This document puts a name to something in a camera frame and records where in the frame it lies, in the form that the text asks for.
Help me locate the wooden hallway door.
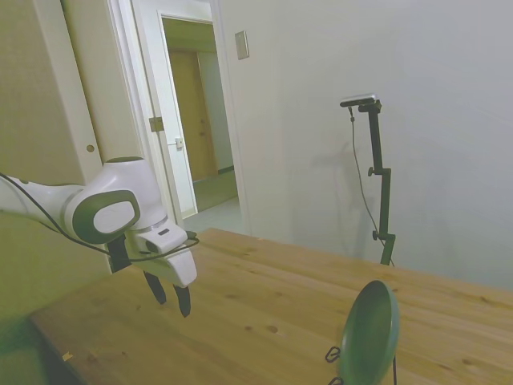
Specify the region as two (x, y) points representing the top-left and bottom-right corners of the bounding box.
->
(168, 50), (220, 182)

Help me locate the green plate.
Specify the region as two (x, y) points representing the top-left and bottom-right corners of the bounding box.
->
(339, 279), (401, 385)

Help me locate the black wire plate stand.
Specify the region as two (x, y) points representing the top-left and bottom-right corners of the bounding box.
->
(323, 345), (399, 385)

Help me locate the white door panel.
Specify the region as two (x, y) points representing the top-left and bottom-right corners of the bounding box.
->
(59, 0), (177, 225)

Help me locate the black camera stand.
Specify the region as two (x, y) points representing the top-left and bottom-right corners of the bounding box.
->
(357, 100), (398, 267)

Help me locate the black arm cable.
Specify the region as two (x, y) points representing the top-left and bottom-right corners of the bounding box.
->
(0, 172), (200, 264)

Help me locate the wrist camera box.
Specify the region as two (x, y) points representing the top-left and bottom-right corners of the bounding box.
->
(107, 236), (130, 274)

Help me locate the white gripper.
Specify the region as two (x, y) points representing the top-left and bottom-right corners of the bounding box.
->
(131, 241), (200, 318)

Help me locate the beige wall switch plate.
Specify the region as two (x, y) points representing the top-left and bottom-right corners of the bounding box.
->
(234, 30), (250, 61)

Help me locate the grey camera on stand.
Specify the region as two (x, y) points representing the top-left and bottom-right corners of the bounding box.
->
(339, 92), (380, 108)

